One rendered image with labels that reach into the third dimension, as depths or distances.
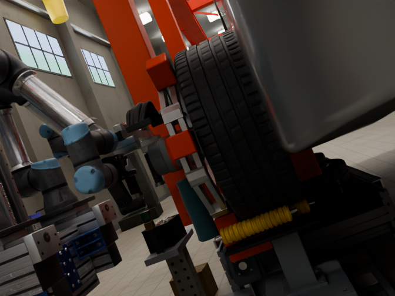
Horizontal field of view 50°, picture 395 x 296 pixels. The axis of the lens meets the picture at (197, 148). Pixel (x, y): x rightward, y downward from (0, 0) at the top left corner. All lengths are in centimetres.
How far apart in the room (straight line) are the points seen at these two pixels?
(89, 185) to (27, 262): 41
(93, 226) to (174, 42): 250
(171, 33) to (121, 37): 199
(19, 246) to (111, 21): 115
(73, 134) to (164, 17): 303
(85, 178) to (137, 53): 104
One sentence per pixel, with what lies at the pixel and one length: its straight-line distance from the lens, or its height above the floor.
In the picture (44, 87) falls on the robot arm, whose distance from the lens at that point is 140.
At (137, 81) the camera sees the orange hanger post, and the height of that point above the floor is 124.
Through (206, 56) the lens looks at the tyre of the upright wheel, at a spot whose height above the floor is 108.
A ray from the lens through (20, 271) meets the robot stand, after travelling 148.
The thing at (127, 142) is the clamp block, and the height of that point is 93.
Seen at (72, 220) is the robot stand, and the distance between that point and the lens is 192.
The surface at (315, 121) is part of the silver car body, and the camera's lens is 63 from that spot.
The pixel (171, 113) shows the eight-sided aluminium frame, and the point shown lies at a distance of 134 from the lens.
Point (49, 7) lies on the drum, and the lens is 1035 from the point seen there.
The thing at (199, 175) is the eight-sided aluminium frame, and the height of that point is 74.
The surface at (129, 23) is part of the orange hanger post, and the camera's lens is 212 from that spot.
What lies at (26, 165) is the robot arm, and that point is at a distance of 207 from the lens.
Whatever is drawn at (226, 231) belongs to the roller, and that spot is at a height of 53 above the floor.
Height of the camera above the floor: 80
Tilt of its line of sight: 1 degrees up
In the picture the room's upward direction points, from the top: 22 degrees counter-clockwise
